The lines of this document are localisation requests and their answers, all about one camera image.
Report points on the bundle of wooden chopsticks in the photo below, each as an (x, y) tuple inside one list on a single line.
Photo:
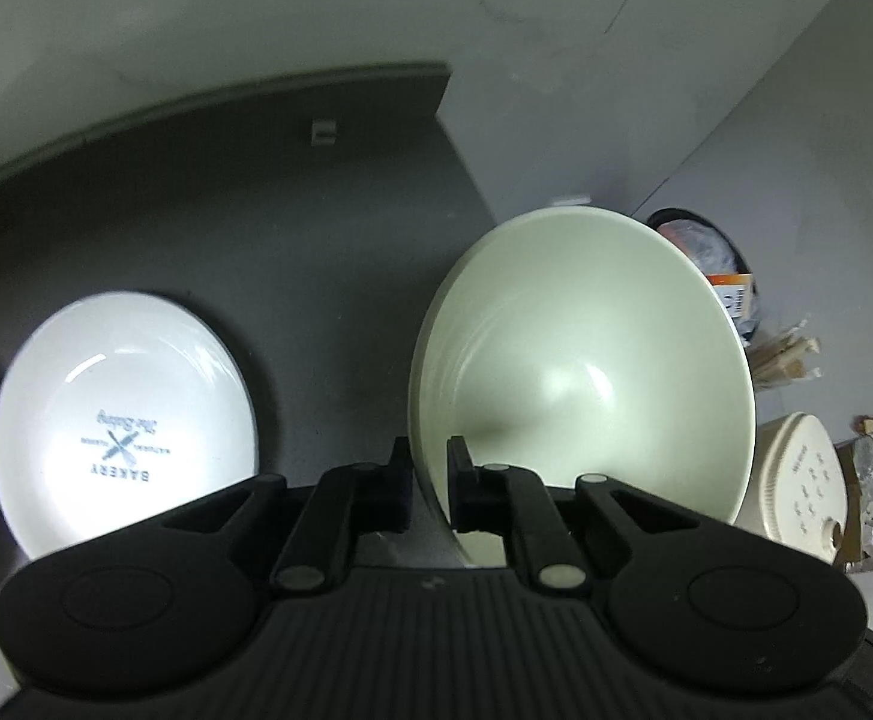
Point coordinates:
[(777, 360)]

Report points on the white plate with grey print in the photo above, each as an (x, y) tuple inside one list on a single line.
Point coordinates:
[(106, 360)]

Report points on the pale green ceramic bowl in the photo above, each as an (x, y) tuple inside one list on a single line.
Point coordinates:
[(571, 352)]

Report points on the orange and white packet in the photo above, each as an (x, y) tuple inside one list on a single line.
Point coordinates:
[(732, 296)]

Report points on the cream container with perforated lid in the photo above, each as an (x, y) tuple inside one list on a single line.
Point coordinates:
[(796, 480)]

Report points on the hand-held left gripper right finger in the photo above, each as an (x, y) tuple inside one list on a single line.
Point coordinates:
[(462, 487)]

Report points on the black trash bin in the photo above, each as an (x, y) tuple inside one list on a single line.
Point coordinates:
[(699, 247)]

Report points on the small white wall clip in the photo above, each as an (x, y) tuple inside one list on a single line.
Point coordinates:
[(322, 131)]

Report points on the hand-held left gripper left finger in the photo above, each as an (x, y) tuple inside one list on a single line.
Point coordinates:
[(399, 495)]

